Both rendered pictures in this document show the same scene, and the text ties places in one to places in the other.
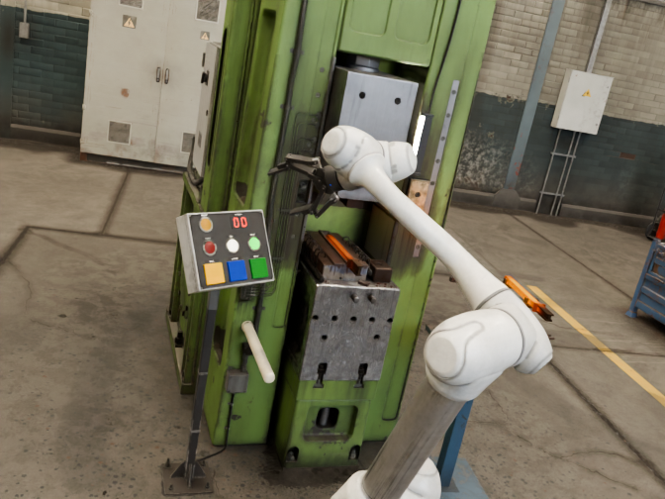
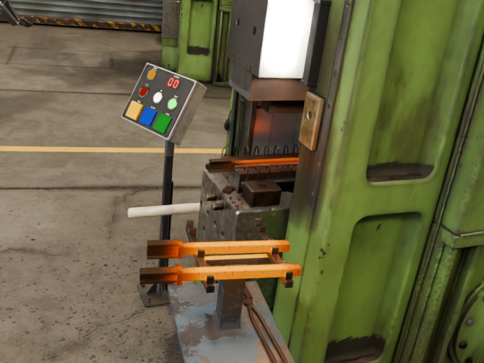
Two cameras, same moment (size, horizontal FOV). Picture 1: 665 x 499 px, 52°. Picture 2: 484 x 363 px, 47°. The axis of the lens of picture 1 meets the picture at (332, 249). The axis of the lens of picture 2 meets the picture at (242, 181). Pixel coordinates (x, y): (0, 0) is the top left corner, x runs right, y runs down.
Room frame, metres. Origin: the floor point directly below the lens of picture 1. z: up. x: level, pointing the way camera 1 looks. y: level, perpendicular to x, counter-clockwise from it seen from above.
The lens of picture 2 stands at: (2.67, -2.03, 1.81)
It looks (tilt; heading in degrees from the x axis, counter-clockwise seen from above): 24 degrees down; 86
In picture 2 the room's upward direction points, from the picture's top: 7 degrees clockwise
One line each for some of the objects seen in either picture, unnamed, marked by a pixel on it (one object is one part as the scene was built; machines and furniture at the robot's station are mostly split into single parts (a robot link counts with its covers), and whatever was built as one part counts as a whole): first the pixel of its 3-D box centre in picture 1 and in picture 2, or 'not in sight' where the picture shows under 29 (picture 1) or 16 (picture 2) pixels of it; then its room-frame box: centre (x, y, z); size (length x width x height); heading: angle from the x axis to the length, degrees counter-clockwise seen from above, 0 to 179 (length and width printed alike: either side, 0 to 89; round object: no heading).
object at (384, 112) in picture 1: (365, 120); (307, 14); (2.95, -0.03, 1.57); 0.42 x 0.39 x 0.40; 21
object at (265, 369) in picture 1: (257, 350); (176, 209); (2.53, 0.22, 0.62); 0.44 x 0.05 x 0.05; 21
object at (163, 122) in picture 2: (257, 267); (163, 123); (2.45, 0.26, 1.01); 0.07 x 0.05 x 0.07; 136
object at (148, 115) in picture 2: (236, 270); (148, 117); (2.37, 0.33, 1.01); 0.07 x 0.05 x 0.07; 136
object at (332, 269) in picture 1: (330, 253); (278, 168); (2.94, 0.01, 0.96); 0.42 x 0.20 x 0.09; 21
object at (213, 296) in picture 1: (203, 366); (166, 203); (2.47, 0.42, 0.54); 0.04 x 0.04 x 1.08; 21
